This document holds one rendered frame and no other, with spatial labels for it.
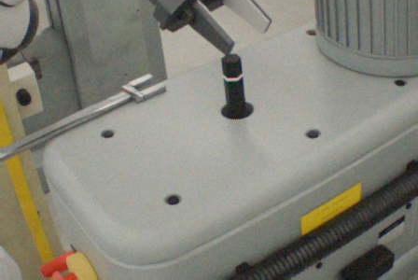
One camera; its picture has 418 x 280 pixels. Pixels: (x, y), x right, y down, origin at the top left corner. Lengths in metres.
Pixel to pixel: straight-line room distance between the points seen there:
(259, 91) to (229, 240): 0.21
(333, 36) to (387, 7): 0.10
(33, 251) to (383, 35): 2.43
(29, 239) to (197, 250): 2.36
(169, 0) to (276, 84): 0.20
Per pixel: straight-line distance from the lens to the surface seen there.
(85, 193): 0.73
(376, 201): 0.81
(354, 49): 0.86
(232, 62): 0.77
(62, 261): 0.93
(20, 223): 2.97
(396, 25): 0.82
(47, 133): 0.82
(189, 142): 0.77
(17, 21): 0.98
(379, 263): 0.90
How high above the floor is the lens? 2.34
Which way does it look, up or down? 34 degrees down
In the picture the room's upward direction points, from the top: 8 degrees counter-clockwise
